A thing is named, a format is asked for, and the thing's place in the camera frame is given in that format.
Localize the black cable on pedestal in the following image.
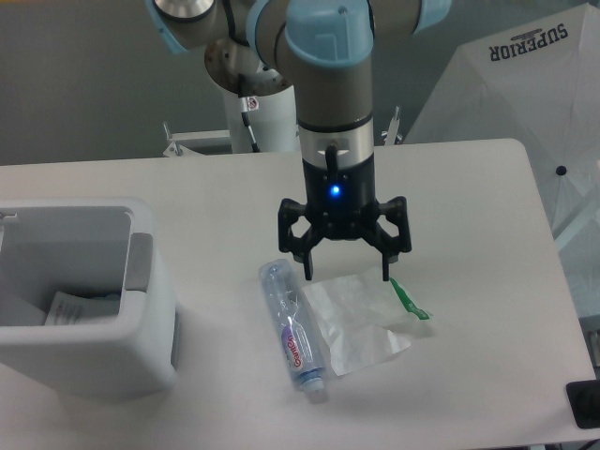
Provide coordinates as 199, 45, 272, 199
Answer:
236, 73, 262, 154

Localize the white Superior umbrella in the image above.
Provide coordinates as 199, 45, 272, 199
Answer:
402, 2, 600, 320

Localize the paper trash in can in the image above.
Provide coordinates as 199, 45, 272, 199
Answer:
44, 292, 120, 326

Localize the clear plastic wrapper green strip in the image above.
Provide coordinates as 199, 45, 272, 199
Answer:
303, 267, 433, 377

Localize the white plastic trash can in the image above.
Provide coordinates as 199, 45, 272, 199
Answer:
1, 197, 180, 397

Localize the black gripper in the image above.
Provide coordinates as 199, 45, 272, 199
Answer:
277, 157, 413, 282

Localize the black device at table edge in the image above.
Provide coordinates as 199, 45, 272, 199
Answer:
565, 380, 599, 429

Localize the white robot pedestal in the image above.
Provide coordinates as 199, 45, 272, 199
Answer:
204, 37, 299, 153

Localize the white metal base frame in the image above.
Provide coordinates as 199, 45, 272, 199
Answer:
162, 106, 404, 158

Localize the crushed clear plastic bottle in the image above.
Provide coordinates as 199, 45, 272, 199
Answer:
259, 259, 326, 403

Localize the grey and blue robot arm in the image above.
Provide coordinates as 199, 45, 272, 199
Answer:
146, 1, 451, 276

